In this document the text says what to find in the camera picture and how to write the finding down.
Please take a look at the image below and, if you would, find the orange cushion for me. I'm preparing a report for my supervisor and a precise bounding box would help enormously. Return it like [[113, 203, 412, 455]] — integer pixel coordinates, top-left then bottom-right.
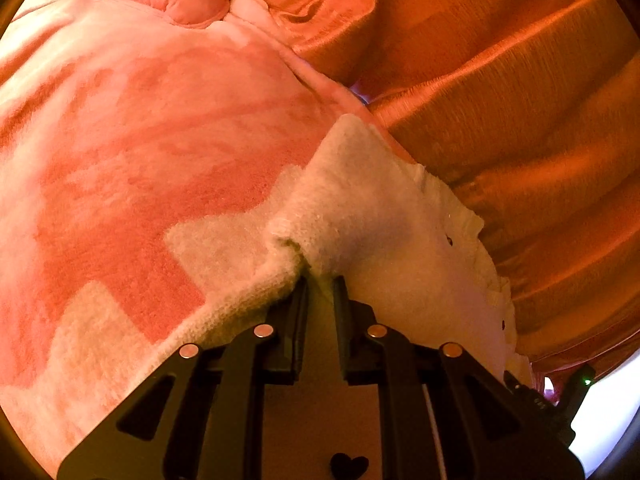
[[256, 0, 379, 84]]

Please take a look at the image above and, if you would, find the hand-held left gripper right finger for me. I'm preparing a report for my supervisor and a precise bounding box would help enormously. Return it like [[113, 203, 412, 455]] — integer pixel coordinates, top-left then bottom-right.
[[333, 276, 584, 480]]

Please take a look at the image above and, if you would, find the pink white patterned blanket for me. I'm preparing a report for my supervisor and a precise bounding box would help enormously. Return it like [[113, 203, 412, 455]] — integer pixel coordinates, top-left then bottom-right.
[[0, 0, 417, 477]]

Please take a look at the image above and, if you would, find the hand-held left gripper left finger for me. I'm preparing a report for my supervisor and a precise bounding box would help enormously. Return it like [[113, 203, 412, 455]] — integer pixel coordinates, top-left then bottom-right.
[[57, 276, 309, 480]]

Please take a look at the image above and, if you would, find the orange curtain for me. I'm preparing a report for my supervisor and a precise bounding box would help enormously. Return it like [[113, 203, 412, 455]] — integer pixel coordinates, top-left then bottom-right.
[[350, 0, 640, 386]]

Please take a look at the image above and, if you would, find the white fuzzy small garment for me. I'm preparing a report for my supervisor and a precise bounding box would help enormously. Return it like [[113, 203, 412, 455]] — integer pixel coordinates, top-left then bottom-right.
[[145, 112, 533, 392]]

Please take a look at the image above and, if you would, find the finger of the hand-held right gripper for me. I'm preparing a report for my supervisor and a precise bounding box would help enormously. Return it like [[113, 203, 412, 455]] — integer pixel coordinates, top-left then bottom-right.
[[504, 370, 557, 413]]

